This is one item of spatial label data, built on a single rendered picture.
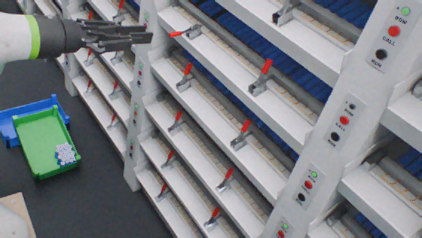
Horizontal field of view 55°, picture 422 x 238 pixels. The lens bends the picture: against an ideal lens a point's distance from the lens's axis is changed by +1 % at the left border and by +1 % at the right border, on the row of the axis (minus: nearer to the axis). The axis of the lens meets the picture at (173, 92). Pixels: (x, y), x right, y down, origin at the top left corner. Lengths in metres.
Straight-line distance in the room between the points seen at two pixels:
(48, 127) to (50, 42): 1.14
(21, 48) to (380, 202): 0.74
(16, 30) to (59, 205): 1.06
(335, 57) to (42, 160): 1.40
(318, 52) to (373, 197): 0.29
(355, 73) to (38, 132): 1.50
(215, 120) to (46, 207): 0.89
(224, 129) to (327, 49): 0.42
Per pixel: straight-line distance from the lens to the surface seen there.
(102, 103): 1.99
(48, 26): 0.88
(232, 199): 1.22
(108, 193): 1.81
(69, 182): 1.84
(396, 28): 0.71
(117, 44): 0.93
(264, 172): 1.06
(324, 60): 0.81
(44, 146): 1.93
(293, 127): 0.92
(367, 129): 0.79
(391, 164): 0.88
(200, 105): 1.19
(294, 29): 0.87
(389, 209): 0.86
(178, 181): 1.46
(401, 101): 0.77
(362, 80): 0.77
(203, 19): 1.15
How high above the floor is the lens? 1.45
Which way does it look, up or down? 38 degrees down
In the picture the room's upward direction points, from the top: 10 degrees clockwise
